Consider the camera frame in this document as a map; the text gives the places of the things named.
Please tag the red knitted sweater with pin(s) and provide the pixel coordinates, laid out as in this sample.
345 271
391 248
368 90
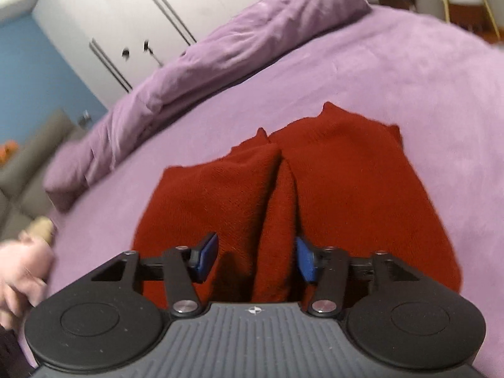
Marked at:
338 179

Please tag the pink plush toy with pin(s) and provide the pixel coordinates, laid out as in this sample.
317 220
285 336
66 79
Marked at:
25 263

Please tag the white wardrobe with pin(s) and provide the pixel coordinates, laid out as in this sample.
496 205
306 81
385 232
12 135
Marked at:
114 45

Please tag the orange plush toy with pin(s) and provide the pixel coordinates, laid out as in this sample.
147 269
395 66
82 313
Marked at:
7 151

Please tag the purple rolled duvet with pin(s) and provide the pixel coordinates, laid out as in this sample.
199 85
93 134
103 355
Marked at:
252 39

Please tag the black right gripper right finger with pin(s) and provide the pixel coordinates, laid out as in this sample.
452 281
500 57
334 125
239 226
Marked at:
389 310

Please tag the purple bed sheet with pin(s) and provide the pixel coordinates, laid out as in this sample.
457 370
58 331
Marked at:
442 86

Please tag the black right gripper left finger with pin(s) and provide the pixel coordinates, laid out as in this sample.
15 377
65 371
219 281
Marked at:
116 313

